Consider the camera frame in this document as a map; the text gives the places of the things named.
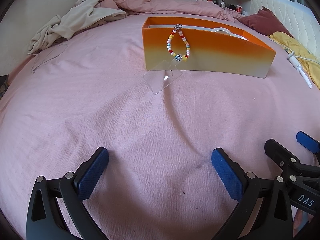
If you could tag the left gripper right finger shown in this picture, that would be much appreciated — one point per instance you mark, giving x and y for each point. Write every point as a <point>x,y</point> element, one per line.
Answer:
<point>274,218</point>

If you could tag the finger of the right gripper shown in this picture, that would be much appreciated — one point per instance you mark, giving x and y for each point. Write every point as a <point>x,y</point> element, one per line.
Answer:
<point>308,142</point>
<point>290,165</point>

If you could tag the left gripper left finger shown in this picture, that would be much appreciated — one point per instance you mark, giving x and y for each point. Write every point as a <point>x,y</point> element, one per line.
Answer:
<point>44,218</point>

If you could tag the person right hand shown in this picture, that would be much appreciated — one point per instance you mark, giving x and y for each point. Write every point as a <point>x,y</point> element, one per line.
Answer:
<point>300,219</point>

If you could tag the white handheld wand device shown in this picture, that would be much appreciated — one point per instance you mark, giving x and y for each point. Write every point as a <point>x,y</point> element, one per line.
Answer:
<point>298,67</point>

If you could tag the white tufted headboard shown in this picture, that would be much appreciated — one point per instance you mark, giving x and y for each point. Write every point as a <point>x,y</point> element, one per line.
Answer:
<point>300,22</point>

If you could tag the pink bed sheet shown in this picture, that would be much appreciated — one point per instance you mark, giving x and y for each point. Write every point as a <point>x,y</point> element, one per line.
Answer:
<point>159,183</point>

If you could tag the dark red pillow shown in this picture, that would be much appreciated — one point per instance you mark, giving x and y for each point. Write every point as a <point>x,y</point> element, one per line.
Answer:
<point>264,22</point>

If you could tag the orange gradient cardboard box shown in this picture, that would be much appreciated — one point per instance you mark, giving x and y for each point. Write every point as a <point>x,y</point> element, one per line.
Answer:
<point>192,42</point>

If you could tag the clear tape roll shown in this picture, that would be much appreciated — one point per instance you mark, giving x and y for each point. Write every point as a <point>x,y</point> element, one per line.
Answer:
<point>222,30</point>

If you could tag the red can on shelf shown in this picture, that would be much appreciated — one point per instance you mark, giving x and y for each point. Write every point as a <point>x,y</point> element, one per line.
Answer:
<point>239,8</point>

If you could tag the clear plastic card tab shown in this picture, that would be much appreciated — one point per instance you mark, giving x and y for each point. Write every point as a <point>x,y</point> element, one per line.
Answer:
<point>162,75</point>

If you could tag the beige crumpled garment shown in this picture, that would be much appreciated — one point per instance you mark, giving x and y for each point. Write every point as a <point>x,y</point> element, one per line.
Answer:
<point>80,17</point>

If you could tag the pink crumpled duvet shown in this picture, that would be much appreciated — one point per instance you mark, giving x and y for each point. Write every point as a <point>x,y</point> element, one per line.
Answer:
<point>201,8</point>

